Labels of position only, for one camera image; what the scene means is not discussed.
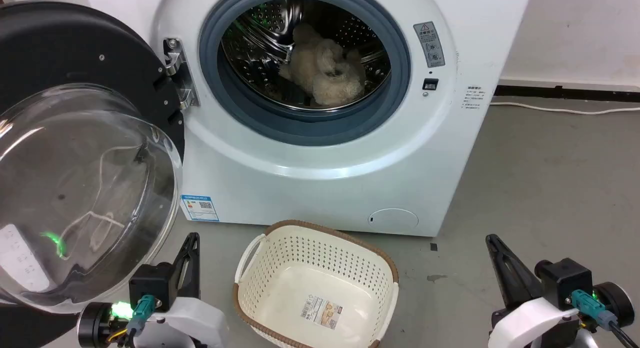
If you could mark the black door latch slot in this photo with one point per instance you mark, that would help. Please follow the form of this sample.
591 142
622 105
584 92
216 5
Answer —
430 84

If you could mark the white front-load washing machine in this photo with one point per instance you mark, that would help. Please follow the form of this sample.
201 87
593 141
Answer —
310 188

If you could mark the small printed text label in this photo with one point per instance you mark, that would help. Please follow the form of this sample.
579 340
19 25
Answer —
473 98

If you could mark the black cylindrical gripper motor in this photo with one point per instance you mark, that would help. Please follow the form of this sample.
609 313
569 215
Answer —
95 324
617 300

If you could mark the black right cylindrical gripper motor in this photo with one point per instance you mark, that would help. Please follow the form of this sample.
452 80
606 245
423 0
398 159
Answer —
617 300

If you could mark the white label sticker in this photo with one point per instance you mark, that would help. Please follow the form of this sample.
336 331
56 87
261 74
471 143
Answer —
20 260

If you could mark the grey warning sticker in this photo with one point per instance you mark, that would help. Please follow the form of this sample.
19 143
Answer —
429 44

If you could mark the black baseboard strip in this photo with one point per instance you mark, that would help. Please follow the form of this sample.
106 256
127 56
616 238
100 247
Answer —
565 93

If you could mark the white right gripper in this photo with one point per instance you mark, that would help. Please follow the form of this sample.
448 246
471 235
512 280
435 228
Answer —
530 323

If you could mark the washer door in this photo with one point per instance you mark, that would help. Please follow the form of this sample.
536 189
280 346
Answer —
60 43

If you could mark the black left cylindrical gripper motor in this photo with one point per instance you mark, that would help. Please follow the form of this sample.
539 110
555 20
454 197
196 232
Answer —
95 324

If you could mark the blue energy label sticker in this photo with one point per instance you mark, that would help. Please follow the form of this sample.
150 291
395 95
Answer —
200 208

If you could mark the round filter cover flap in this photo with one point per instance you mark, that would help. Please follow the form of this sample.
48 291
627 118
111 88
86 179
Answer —
394 220

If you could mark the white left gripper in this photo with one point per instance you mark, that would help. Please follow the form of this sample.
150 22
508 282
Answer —
195 320

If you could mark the metal door hinge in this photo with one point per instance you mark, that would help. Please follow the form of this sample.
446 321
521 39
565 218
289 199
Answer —
176 58

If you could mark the steel perforated drum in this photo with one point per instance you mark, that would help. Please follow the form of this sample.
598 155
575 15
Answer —
260 43

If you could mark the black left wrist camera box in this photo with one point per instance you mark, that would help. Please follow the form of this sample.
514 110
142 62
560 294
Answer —
152 283

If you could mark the beige plush toy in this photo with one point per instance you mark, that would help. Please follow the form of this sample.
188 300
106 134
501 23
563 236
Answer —
330 73

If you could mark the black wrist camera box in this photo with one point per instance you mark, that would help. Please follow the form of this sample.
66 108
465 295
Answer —
567 280
152 283

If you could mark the cream plastic laundry basket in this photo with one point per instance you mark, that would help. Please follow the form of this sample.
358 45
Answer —
280 268

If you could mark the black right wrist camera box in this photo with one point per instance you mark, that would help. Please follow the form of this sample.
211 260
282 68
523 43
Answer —
567 280

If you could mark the printed basket product label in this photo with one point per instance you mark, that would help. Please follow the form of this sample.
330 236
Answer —
321 312

